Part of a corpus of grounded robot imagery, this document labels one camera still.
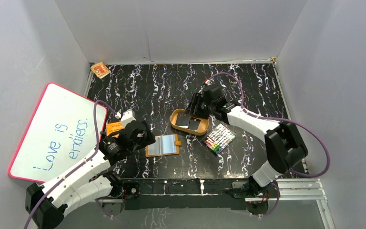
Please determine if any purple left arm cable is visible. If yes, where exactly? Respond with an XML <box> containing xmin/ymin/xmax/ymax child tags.
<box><xmin>23</xmin><ymin>100</ymin><xmax>122</xmax><ymax>229</ymax></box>

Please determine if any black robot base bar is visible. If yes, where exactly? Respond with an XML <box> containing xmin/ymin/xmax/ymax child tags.
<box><xmin>97</xmin><ymin>178</ymin><xmax>280</xmax><ymax>217</ymax></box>

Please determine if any pack of coloured markers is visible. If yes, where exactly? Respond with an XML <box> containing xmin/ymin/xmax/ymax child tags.
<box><xmin>205</xmin><ymin>124</ymin><xmax>236</xmax><ymax>154</ymax></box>

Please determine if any stack of black cards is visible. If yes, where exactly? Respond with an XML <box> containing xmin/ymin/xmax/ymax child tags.
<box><xmin>175</xmin><ymin>113</ymin><xmax>201</xmax><ymax>131</ymax></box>

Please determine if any yellow oval tray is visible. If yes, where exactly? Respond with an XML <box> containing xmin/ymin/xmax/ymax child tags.
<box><xmin>170</xmin><ymin>109</ymin><xmax>210</xmax><ymax>136</ymax></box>

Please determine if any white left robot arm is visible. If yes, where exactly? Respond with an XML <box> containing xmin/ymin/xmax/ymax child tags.
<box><xmin>25</xmin><ymin>110</ymin><xmax>155</xmax><ymax>229</ymax></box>

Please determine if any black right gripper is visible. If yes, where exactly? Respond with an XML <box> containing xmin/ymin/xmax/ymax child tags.
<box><xmin>183</xmin><ymin>93</ymin><xmax>215</xmax><ymax>120</ymax></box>

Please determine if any pink framed whiteboard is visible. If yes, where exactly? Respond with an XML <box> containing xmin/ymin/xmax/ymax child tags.
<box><xmin>8</xmin><ymin>83</ymin><xmax>107</xmax><ymax>183</ymax></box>

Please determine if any small orange card box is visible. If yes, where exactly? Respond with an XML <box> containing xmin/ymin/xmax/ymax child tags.
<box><xmin>91</xmin><ymin>62</ymin><xmax>111</xmax><ymax>79</ymax></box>

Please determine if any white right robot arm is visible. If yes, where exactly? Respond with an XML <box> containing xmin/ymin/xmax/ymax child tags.
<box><xmin>185</xmin><ymin>84</ymin><xmax>308</xmax><ymax>198</ymax></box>

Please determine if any orange leather card holder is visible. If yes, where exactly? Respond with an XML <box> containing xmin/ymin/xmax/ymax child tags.
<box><xmin>145</xmin><ymin>134</ymin><xmax>182</xmax><ymax>157</ymax></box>

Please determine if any orange Huckleberry Finn book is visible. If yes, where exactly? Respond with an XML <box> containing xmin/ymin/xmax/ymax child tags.
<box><xmin>106</xmin><ymin>122</ymin><xmax>124</xmax><ymax>138</ymax></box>

